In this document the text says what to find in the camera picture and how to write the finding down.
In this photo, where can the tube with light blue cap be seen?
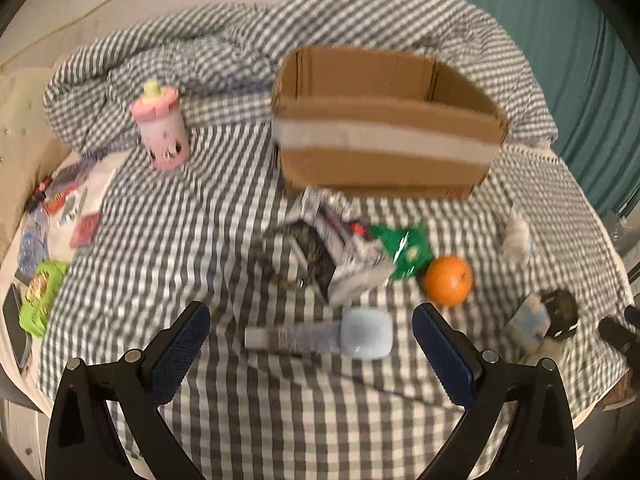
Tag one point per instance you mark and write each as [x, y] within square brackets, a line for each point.
[360, 332]

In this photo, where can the silver snack packet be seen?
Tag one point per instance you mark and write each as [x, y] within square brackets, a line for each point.
[350, 265]

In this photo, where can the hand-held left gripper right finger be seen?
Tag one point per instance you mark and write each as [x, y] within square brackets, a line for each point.
[445, 355]

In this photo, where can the pile of small packets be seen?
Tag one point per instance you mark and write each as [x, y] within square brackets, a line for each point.
[70, 195]

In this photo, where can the black phone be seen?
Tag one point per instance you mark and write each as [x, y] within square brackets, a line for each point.
[17, 330]

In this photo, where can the teal curtain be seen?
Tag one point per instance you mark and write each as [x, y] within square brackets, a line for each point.
[565, 50]

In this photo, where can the dark round object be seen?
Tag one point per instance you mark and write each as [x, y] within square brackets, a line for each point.
[561, 310]

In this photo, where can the grey checked blanket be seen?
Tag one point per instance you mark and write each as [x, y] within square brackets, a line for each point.
[200, 210]

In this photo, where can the dark green snack packet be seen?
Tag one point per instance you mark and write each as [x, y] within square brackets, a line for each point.
[405, 252]

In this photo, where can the white plastic packet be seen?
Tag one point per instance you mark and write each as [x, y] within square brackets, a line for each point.
[516, 235]

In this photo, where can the orange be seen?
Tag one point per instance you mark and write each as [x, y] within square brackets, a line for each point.
[448, 281]

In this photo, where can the pink toy bottle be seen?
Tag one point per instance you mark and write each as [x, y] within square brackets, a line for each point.
[162, 130]

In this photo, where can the red packet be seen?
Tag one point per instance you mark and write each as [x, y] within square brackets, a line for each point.
[86, 230]

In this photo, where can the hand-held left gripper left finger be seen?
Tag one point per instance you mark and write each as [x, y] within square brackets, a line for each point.
[182, 350]

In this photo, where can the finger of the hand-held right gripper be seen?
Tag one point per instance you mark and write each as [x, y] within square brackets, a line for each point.
[634, 316]
[620, 337]

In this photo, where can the beige cushion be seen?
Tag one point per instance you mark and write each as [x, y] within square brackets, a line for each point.
[25, 150]

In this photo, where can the blue and white packet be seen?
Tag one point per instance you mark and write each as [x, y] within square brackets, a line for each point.
[527, 322]

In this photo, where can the lime green snack packet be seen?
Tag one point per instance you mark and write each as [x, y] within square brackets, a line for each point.
[41, 297]

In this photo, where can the brown cardboard box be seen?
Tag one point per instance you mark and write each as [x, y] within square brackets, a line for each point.
[380, 160]

